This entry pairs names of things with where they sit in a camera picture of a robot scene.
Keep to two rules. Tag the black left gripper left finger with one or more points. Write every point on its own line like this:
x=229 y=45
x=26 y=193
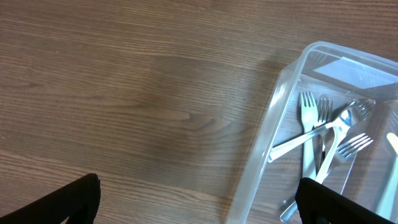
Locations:
x=77 y=202

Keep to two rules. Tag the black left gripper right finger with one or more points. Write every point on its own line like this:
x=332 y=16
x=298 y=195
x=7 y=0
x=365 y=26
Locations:
x=319 y=204

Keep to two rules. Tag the mint green plastic knife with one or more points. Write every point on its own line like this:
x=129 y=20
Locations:
x=385 y=205

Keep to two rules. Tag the yellow plastic knife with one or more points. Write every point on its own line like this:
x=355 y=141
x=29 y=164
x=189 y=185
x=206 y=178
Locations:
x=393 y=140

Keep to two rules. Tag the clear plastic left container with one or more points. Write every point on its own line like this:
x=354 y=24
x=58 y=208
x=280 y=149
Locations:
x=324 y=70

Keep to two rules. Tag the clear plastic container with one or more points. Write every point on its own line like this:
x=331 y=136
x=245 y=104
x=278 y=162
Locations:
x=324 y=70
x=387 y=153

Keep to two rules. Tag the clear plastic right container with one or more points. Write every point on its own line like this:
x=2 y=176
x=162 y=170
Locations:
x=387 y=153

